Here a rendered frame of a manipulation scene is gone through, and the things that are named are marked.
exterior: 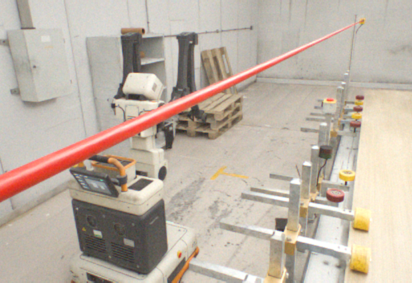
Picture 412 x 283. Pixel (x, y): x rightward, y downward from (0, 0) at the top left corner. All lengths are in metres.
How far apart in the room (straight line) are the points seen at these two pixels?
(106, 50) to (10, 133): 1.27
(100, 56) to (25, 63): 0.91
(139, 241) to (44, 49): 2.01
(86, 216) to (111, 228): 0.19
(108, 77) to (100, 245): 2.15
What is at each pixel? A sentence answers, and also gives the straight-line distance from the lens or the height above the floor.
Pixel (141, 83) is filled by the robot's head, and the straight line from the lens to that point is 2.11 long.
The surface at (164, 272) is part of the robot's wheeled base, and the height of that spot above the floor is 0.25.
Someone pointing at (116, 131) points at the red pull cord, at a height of 1.64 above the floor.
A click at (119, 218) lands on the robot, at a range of 2.00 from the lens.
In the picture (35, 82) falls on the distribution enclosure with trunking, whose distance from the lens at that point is 3.28.
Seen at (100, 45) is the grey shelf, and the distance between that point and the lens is 3.89.
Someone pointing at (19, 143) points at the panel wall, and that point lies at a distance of 3.53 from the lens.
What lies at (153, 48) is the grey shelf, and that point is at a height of 1.36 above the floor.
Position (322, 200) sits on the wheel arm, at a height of 0.86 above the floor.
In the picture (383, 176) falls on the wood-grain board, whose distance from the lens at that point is 1.98.
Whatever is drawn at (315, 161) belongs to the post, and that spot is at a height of 1.04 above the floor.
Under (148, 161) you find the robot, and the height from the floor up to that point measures 0.83.
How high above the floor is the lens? 1.69
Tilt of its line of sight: 20 degrees down
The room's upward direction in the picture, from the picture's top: 2 degrees counter-clockwise
